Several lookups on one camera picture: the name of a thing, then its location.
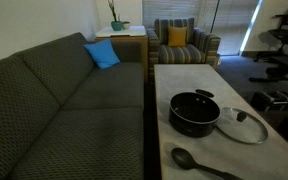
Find round glass pot lid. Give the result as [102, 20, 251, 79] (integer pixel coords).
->
[216, 106, 269, 145]

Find black cooking pot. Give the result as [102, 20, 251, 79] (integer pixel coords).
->
[168, 88, 222, 139]

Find wooden side table white top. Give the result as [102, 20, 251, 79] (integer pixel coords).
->
[94, 25, 149, 83]

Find plant in teal pot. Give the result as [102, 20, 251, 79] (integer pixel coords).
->
[107, 0, 124, 32]

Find light grey coffee table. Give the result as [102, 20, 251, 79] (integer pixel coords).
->
[153, 63, 288, 180]

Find striped fabric armchair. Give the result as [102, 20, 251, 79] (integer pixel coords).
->
[146, 17, 222, 84]

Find blue throw cushion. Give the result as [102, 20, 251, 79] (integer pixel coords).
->
[83, 38, 121, 70]

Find yellow throw cushion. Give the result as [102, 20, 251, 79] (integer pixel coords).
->
[167, 26, 188, 48]

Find black plastic serving spoon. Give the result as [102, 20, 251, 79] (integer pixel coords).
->
[170, 147, 245, 180]

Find white window blinds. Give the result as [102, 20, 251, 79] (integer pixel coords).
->
[141, 0, 260, 56]

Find dark grey fabric sofa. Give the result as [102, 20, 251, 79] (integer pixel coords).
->
[0, 31, 146, 180]

